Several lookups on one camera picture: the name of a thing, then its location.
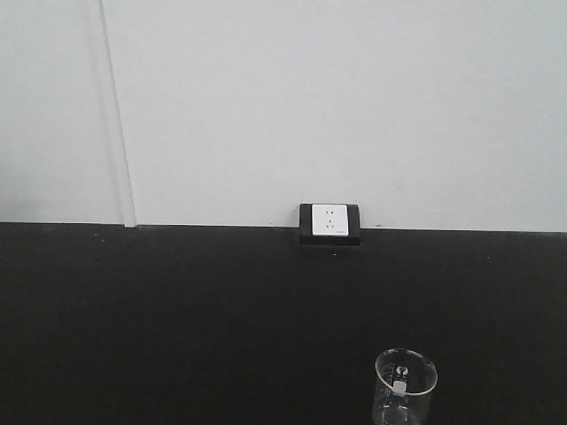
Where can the black socket housing box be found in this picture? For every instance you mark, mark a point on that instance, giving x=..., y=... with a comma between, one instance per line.
x=306, y=237

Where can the clear glass beaker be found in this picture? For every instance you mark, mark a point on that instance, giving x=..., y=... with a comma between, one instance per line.
x=404, y=385

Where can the white wall power socket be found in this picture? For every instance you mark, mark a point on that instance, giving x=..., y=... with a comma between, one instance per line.
x=329, y=220

